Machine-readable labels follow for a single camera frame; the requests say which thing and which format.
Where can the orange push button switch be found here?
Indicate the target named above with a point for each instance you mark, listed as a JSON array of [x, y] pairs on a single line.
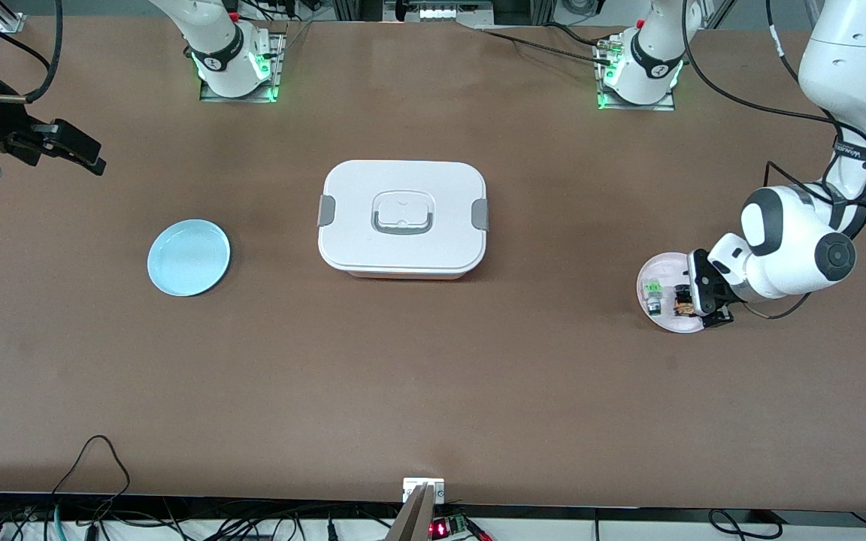
[[681, 306]]

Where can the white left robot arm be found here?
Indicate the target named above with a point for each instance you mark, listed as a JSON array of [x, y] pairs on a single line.
[[854, 60]]

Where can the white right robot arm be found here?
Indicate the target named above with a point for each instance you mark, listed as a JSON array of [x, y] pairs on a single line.
[[222, 60]]

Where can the pale pink round plate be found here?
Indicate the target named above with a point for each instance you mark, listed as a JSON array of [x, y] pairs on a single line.
[[666, 267]]

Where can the light blue round plate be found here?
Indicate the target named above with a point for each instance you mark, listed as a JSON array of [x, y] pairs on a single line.
[[189, 259]]

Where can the white lunch box grey clips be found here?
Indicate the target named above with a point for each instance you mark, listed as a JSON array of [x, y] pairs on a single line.
[[403, 248]]

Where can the circuit board red display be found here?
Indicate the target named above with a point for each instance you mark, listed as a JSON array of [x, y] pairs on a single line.
[[440, 528]]

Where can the white power strip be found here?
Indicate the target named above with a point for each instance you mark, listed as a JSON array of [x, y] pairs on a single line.
[[440, 13]]

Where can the green push button switch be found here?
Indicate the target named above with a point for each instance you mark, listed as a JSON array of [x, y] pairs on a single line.
[[654, 289]]

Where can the aluminium frame profile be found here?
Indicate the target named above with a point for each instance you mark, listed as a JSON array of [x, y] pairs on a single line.
[[12, 22]]

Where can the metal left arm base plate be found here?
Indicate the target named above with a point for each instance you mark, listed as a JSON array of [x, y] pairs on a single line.
[[628, 107]]

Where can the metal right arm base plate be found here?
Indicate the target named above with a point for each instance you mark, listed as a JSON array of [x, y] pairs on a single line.
[[280, 45]]

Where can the white bracket plate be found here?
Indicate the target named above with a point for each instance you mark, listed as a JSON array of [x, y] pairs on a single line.
[[410, 488]]

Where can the grey metal post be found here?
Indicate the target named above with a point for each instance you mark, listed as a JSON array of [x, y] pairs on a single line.
[[414, 518]]

